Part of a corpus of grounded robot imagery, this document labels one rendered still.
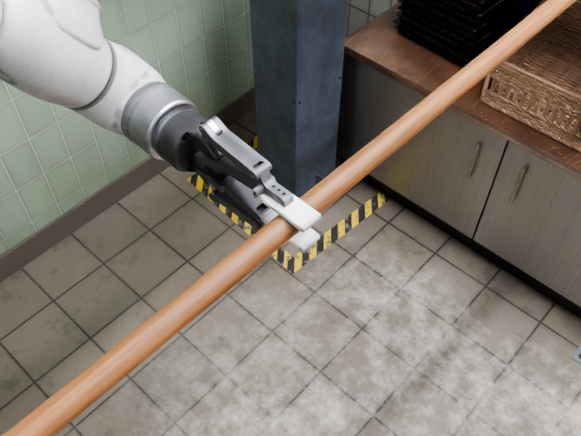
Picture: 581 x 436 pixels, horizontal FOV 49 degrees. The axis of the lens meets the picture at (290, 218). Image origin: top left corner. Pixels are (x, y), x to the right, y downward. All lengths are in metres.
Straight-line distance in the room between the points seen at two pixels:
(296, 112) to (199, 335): 0.75
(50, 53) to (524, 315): 1.74
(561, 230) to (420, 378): 0.59
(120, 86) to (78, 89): 0.06
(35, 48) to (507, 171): 1.45
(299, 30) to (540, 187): 0.79
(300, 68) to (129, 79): 1.08
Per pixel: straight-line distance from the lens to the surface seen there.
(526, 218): 2.00
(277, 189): 0.72
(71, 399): 0.64
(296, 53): 1.83
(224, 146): 0.74
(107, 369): 0.64
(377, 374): 1.97
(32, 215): 2.23
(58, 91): 0.80
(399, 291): 2.13
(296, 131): 2.02
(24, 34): 0.75
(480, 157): 1.95
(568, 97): 1.77
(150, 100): 0.83
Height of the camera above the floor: 1.76
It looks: 50 degrees down
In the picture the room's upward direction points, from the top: straight up
